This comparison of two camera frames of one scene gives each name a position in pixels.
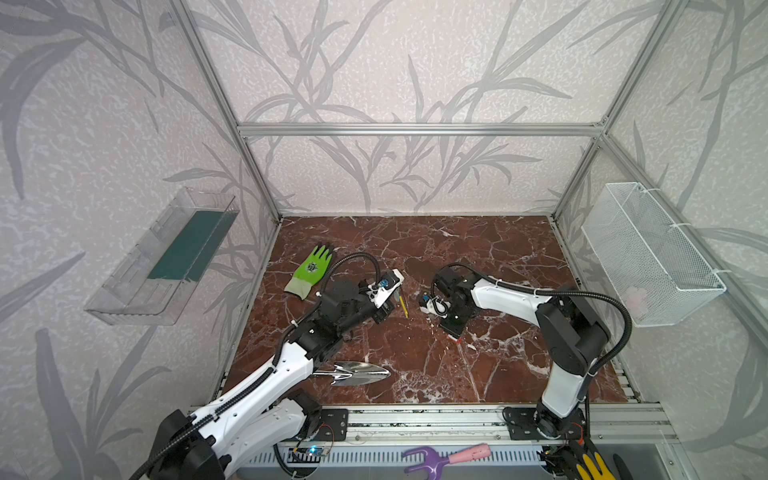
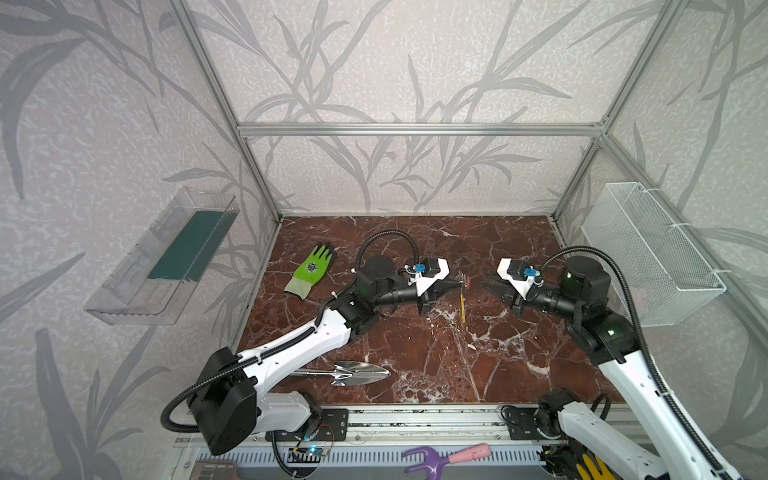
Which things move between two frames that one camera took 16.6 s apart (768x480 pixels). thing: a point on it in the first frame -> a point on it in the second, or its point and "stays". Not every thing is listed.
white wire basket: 647,262 stays
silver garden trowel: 355,373 stays
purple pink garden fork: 434,460 stays
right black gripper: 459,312 -> 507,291
